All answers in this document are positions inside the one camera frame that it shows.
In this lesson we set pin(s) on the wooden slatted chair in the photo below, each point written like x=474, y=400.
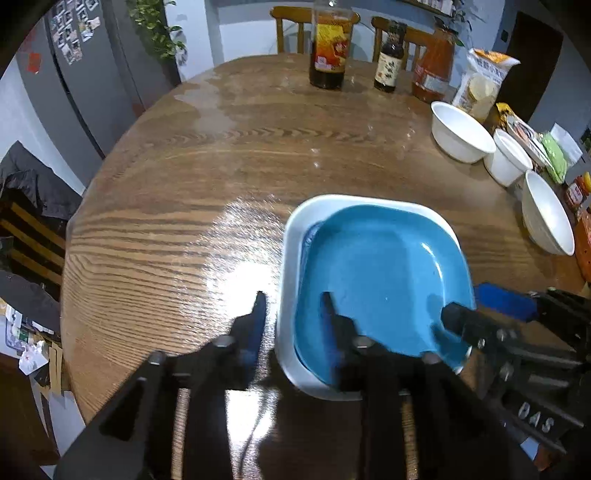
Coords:
x=32, y=240

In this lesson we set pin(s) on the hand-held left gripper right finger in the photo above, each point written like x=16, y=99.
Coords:
x=328, y=323

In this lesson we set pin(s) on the large soy sauce bottle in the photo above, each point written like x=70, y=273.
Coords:
x=328, y=50

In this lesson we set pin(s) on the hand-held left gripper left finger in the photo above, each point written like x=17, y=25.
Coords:
x=256, y=318

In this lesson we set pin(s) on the wide white bowl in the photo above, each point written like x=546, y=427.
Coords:
x=457, y=131
x=545, y=212

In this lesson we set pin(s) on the small dark sauce bottle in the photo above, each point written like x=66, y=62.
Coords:
x=389, y=69

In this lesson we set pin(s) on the blue square plate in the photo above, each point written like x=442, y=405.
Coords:
x=378, y=277

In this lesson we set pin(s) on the pile of papers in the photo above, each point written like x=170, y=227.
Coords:
x=27, y=341

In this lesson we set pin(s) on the fridge photo magnets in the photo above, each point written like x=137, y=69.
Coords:
x=74, y=32

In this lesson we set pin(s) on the green leafy plant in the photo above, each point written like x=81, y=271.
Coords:
x=157, y=27

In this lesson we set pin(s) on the flour bag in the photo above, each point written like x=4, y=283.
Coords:
x=485, y=78

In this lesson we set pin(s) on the dark wooden door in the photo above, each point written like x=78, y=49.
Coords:
x=531, y=60

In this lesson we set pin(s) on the grey refrigerator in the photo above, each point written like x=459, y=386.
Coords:
x=92, y=83

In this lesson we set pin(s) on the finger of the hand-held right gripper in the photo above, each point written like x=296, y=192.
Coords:
x=466, y=323
x=503, y=301

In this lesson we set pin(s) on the dark clothes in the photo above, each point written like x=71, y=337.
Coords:
x=32, y=180

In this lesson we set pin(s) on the red jar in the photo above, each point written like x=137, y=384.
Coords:
x=575, y=194

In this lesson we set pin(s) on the tall white bowl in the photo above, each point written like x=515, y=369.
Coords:
x=503, y=167

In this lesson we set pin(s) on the green packet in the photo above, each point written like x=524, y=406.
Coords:
x=554, y=157

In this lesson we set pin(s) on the yellow snack packet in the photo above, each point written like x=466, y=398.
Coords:
x=502, y=114

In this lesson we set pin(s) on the orange sauce bottle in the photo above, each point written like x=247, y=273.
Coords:
x=431, y=69

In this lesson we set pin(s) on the white packet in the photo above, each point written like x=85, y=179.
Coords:
x=569, y=138

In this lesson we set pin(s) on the white square plate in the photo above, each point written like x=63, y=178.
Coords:
x=285, y=332

